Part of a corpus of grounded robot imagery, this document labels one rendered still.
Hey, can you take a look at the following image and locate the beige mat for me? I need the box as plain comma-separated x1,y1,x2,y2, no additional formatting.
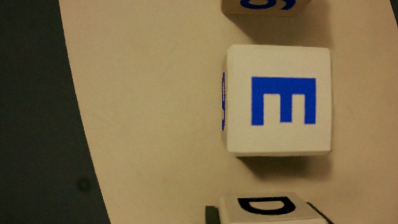
59,0,398,224

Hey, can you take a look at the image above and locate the white letter block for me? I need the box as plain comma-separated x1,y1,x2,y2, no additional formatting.
220,0,311,17
221,44,333,157
218,192,328,224

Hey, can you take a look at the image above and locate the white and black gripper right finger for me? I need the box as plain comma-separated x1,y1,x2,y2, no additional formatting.
306,202,334,224

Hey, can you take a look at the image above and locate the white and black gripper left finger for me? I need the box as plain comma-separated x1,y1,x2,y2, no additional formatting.
205,205,221,224

